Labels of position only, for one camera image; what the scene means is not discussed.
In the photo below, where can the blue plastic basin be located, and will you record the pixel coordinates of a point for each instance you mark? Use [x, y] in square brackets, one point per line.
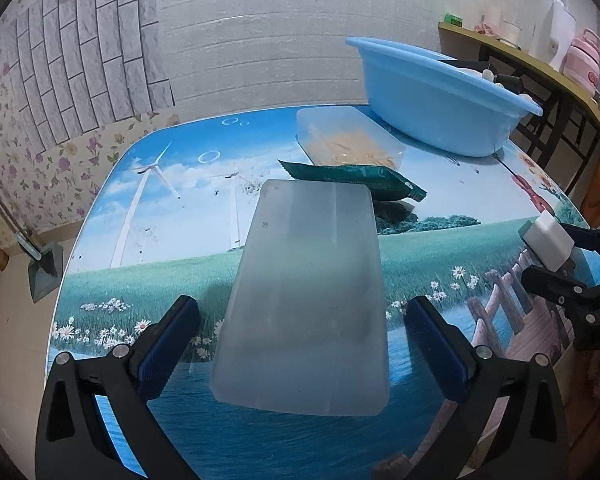
[420, 105]

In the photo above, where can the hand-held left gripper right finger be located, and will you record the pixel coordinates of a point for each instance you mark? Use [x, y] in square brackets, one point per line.
[437, 352]

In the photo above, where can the pink cloth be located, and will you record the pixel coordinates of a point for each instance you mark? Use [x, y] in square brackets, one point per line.
[482, 29]

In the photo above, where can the small green box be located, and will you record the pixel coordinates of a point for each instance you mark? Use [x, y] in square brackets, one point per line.
[453, 20]

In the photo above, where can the white sponge block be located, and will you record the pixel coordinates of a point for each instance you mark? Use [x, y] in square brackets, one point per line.
[550, 240]

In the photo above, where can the pink lunch container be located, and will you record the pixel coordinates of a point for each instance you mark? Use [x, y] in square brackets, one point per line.
[584, 62]

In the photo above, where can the translucent plastic lid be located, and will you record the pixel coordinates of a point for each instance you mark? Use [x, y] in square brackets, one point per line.
[305, 285]

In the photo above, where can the clear box of wooden sticks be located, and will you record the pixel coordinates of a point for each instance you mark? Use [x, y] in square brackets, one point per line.
[340, 130]

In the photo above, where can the white plastic jug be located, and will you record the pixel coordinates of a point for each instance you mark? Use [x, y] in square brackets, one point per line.
[555, 35]

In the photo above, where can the white paper cup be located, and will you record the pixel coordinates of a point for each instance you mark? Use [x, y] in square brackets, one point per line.
[511, 32]

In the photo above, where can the green snack packet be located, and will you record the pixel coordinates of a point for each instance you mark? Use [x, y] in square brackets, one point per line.
[360, 177]

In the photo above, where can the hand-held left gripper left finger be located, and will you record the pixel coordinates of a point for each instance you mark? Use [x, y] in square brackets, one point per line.
[167, 347]

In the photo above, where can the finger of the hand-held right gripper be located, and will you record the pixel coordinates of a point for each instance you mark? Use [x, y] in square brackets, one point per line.
[555, 282]
[590, 239]

